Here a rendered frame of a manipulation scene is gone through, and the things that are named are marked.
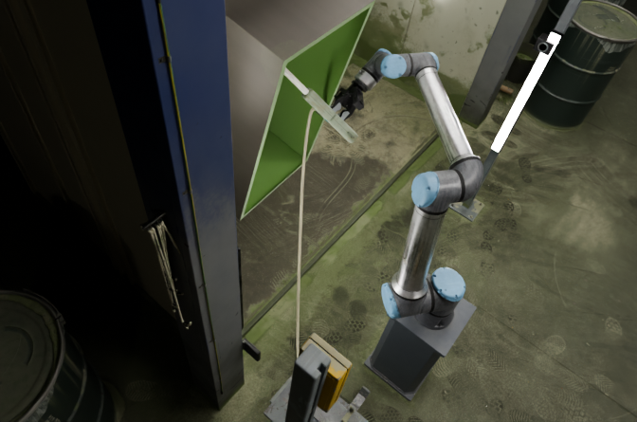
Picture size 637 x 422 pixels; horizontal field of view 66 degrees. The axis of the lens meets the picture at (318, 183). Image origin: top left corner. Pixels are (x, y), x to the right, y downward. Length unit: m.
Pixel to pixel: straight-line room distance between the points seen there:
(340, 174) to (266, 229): 0.71
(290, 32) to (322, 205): 1.70
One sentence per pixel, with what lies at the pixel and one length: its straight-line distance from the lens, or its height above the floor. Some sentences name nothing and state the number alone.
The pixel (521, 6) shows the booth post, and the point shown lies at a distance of 3.73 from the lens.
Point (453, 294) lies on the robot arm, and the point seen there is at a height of 0.91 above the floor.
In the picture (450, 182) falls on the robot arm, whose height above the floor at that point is 1.48.
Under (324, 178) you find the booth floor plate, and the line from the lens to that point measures 3.51.
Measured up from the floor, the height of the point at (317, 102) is 1.40.
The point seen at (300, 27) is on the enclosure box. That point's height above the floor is 1.65.
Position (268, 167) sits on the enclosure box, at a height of 0.49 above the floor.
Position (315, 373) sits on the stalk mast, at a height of 1.64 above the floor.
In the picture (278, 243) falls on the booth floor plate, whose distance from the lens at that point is 3.15.
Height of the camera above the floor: 2.68
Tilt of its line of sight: 49 degrees down
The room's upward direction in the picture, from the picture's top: 9 degrees clockwise
